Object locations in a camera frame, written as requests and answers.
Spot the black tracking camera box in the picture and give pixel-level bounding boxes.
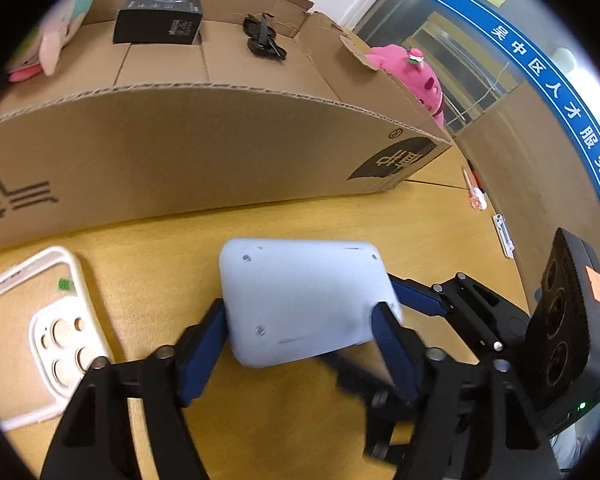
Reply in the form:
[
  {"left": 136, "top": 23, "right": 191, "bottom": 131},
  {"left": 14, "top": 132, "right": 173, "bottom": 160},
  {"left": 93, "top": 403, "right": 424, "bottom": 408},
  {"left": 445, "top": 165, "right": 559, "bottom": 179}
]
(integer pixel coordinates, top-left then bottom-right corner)
[{"left": 524, "top": 228, "right": 600, "bottom": 434}]

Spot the red pencil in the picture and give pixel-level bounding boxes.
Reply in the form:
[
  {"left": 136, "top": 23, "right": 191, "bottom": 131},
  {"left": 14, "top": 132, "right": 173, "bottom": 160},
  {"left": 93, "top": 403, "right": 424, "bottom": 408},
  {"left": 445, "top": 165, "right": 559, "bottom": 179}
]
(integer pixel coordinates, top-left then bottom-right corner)
[{"left": 467, "top": 159, "right": 486, "bottom": 193}]

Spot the clear white phone case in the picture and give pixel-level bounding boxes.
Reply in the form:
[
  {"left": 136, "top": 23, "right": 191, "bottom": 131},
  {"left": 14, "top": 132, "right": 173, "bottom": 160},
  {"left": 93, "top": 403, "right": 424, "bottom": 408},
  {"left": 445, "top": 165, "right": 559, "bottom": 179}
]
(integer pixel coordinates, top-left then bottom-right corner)
[{"left": 0, "top": 246, "right": 114, "bottom": 432}]

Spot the teal and pink plush toy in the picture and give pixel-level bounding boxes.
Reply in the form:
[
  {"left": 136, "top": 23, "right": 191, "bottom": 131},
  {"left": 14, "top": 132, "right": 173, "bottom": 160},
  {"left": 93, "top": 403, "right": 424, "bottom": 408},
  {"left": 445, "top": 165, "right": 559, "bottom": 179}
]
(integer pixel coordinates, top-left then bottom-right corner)
[{"left": 6, "top": 0, "right": 93, "bottom": 82}]

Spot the white earbuds case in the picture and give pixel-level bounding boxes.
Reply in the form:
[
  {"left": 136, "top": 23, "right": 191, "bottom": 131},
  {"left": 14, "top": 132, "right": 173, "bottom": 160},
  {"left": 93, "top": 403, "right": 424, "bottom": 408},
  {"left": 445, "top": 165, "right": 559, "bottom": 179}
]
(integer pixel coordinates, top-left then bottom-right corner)
[{"left": 471, "top": 186, "right": 488, "bottom": 210}]

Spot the black charger box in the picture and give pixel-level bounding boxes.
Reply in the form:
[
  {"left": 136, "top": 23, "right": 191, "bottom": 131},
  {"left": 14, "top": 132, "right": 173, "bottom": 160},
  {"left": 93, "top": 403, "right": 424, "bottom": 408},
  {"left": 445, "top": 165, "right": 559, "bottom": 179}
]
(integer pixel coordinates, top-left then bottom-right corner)
[{"left": 112, "top": 0, "right": 204, "bottom": 44}]

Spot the white power bank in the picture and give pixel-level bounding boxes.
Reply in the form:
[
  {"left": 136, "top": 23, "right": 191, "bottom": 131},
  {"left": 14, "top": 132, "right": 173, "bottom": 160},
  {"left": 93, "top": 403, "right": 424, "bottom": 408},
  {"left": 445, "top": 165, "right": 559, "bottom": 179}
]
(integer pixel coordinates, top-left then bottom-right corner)
[{"left": 219, "top": 238, "right": 402, "bottom": 368}]

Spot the pink bear plush toy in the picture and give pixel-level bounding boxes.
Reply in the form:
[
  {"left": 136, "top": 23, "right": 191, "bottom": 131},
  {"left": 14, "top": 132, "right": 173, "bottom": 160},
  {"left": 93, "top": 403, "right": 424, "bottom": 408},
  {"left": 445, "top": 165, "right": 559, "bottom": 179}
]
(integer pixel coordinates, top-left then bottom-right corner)
[{"left": 365, "top": 44, "right": 444, "bottom": 128}]

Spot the long cardboard box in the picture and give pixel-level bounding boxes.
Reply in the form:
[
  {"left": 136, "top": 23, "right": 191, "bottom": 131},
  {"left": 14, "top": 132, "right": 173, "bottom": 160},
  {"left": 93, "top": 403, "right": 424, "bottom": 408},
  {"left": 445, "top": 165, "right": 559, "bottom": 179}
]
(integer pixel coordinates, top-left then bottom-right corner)
[{"left": 0, "top": 0, "right": 451, "bottom": 249}]

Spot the white label strip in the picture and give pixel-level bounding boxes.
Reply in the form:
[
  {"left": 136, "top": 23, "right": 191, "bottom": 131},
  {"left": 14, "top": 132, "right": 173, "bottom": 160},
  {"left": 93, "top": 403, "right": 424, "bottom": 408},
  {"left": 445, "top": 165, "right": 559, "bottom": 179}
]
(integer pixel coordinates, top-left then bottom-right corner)
[{"left": 492, "top": 214, "right": 515, "bottom": 259}]

